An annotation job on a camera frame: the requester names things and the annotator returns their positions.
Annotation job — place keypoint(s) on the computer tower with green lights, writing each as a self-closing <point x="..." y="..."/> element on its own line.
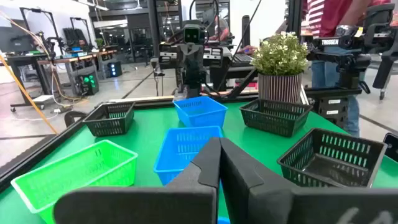
<point x="87" y="84"/>

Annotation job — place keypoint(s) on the green plastic slotted basket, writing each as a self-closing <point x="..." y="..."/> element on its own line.
<point x="77" y="174"/>

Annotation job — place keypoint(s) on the computer tower with blue lights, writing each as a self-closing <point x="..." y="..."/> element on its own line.
<point x="114" y="69"/>

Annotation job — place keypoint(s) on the black rounded device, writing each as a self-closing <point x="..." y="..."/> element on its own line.
<point x="391" y="147"/>

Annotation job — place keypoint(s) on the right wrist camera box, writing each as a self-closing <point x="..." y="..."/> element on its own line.
<point x="192" y="34"/>

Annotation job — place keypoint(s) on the dark computer monitor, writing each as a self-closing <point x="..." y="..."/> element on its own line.
<point x="14" y="40"/>

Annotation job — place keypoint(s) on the black office chair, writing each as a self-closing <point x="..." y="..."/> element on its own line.
<point x="384" y="71"/>

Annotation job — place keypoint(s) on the black keyboard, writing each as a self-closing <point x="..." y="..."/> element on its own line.
<point x="242" y="59"/>

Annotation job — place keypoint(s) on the black Trossen-labelled robot arm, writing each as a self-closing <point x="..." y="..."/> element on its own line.
<point x="329" y="42"/>

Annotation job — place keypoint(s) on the black background robot arm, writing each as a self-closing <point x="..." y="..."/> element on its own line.
<point x="48" y="43"/>

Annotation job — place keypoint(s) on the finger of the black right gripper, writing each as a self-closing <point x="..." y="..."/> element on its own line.
<point x="200" y="81"/>
<point x="189" y="82"/>

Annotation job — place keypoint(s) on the black upright post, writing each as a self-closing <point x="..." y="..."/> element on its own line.
<point x="246" y="31"/>

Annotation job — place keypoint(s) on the potted plant in striped pot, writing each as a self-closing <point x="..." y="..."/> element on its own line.
<point x="280" y="87"/>

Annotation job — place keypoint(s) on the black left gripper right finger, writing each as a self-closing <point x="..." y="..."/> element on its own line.
<point x="311" y="207"/>

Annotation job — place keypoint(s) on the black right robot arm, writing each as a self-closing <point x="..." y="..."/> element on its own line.
<point x="214" y="54"/>

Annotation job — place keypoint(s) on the blue plastic slotted basket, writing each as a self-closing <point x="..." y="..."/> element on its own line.
<point x="199" y="112"/>
<point x="180" y="149"/>

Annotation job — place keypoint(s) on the black plastic slotted basket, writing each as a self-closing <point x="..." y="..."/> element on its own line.
<point x="329" y="168"/>
<point x="273" y="123"/>
<point x="109" y="124"/>

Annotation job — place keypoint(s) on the black-legged rolling desk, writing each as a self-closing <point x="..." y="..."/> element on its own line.
<point x="43" y="77"/>

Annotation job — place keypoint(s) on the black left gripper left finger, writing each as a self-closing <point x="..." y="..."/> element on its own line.
<point x="140" y="205"/>

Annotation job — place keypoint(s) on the person's hand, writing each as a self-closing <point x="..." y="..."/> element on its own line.
<point x="247" y="49"/>

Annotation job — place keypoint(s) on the person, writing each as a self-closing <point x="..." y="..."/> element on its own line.
<point x="221" y="29"/>
<point x="332" y="15"/>

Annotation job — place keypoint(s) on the wood-topped workbench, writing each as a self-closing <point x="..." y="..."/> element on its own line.
<point x="77" y="58"/>

